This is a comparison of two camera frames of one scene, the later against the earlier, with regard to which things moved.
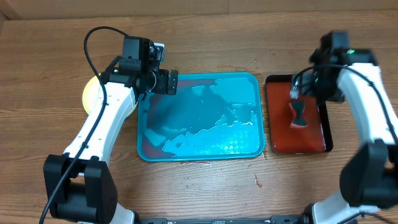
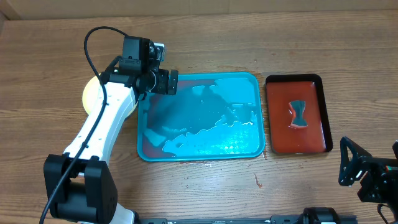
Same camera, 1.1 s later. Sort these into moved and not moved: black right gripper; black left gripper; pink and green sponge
Moved: black right gripper
Not moved: pink and green sponge; black left gripper
